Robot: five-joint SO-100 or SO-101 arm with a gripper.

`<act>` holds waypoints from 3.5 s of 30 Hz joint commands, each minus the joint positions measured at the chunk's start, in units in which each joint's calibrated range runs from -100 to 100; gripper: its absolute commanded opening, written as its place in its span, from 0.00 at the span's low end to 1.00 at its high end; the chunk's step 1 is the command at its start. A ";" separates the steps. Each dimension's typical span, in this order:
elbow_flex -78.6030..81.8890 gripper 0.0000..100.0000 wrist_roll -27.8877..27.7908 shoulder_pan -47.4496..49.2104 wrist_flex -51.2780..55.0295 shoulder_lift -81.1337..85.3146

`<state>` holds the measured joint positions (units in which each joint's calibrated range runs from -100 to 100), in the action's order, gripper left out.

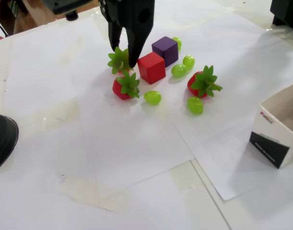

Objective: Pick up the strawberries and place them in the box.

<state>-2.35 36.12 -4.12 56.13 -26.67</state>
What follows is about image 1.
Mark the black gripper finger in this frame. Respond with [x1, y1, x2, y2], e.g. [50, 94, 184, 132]
[124, 23, 154, 68]
[107, 20, 125, 53]

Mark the black round object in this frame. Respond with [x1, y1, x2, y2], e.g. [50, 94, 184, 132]
[0, 113, 20, 171]

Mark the red plastic strawberry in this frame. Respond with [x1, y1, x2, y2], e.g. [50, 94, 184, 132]
[107, 46, 134, 75]
[112, 71, 141, 101]
[187, 65, 224, 99]

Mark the thin black cable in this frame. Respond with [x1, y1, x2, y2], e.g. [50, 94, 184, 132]
[0, 23, 9, 38]

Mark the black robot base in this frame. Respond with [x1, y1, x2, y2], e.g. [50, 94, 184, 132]
[270, 0, 293, 33]

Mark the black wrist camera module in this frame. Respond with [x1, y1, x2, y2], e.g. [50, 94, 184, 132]
[41, 0, 93, 21]

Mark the white and black cardboard box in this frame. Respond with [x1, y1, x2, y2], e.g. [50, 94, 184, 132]
[248, 80, 293, 169]

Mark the green plastic grape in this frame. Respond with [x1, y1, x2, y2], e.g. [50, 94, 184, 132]
[171, 36, 182, 52]
[182, 54, 195, 69]
[143, 90, 162, 106]
[170, 63, 188, 79]
[187, 96, 204, 116]

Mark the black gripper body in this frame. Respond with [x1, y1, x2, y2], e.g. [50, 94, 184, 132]
[98, 0, 155, 27]

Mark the purple wooden cube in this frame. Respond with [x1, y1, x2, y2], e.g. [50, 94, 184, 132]
[151, 35, 179, 68]

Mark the red wooden cube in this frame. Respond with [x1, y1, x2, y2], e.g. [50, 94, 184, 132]
[137, 51, 167, 85]

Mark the beige tape strip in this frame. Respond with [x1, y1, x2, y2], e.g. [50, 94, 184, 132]
[61, 174, 127, 212]
[24, 99, 78, 127]

